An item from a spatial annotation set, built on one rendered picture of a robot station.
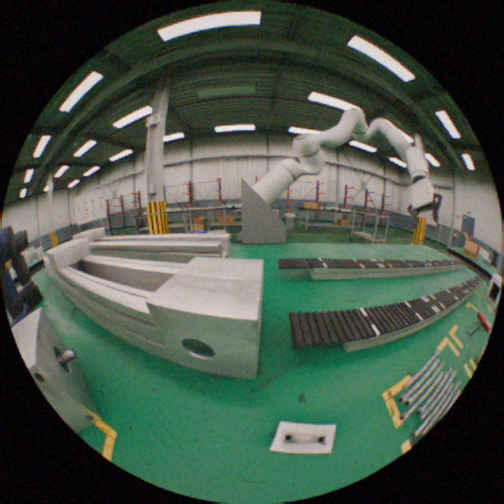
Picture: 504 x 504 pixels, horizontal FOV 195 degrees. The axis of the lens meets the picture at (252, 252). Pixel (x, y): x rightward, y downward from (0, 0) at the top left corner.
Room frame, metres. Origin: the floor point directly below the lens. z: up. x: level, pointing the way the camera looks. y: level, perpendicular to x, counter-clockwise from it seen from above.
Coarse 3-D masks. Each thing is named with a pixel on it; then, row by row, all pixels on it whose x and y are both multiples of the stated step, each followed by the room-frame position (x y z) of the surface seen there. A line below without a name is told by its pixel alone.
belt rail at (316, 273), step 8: (312, 272) 0.28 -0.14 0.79; (320, 272) 0.28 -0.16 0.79; (328, 272) 0.27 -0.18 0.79; (336, 272) 0.27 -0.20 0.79; (344, 272) 0.27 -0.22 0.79; (352, 272) 0.27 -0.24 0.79; (360, 272) 0.26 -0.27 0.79; (368, 272) 0.26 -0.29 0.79; (376, 272) 0.26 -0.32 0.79; (384, 272) 0.26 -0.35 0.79; (392, 272) 0.25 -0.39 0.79; (400, 272) 0.24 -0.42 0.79; (408, 272) 0.24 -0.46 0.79; (416, 272) 0.23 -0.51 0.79; (424, 272) 0.23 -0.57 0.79; (432, 272) 0.22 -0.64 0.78
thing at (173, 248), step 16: (112, 240) 0.39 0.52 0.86; (128, 240) 0.37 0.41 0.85; (144, 240) 0.37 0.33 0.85; (160, 240) 0.36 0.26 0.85; (176, 240) 0.35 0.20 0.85; (192, 240) 0.35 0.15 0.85; (208, 240) 0.34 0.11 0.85; (224, 240) 0.34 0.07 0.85; (112, 256) 0.30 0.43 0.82; (128, 256) 0.29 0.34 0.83; (144, 256) 0.29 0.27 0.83; (160, 256) 0.28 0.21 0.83; (176, 256) 0.28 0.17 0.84; (192, 256) 0.27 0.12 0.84; (208, 256) 0.27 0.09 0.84; (224, 256) 0.30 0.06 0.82
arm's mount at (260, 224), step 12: (252, 192) 0.57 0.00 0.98; (252, 204) 0.57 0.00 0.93; (264, 204) 0.57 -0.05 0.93; (252, 216) 0.57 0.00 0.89; (264, 216) 0.57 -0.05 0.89; (276, 216) 0.57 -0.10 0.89; (252, 228) 0.57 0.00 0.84; (264, 228) 0.57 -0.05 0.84; (276, 228) 0.57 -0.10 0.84; (252, 240) 0.57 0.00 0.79; (264, 240) 0.57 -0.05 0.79; (276, 240) 0.57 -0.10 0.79
